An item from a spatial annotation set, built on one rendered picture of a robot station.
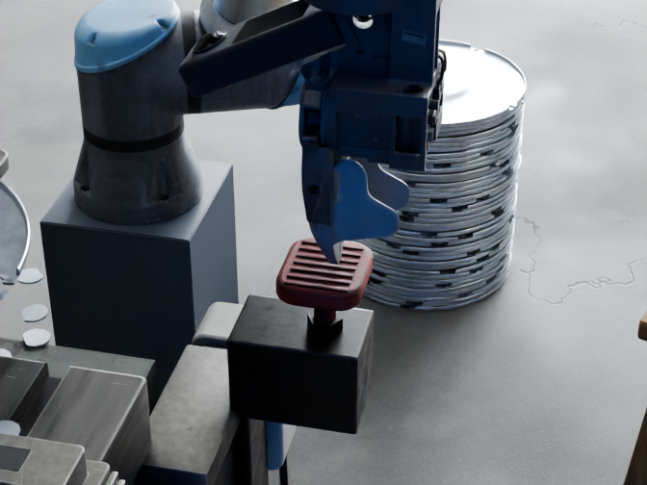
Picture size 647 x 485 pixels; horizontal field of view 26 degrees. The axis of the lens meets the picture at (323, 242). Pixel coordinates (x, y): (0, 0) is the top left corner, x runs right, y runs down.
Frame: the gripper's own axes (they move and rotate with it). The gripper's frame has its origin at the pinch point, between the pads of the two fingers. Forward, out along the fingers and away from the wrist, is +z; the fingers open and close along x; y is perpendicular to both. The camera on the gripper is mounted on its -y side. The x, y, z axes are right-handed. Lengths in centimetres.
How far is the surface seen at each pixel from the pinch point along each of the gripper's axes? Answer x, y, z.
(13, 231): -4.1, -21.1, -0.5
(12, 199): -0.3, -22.9, -0.6
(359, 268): 0.1, 2.4, 1.7
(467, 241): 103, -1, 65
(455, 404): 79, 1, 78
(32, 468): -23.5, -11.8, 2.2
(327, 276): -1.4, 0.5, 1.7
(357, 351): -2.2, 2.8, 7.2
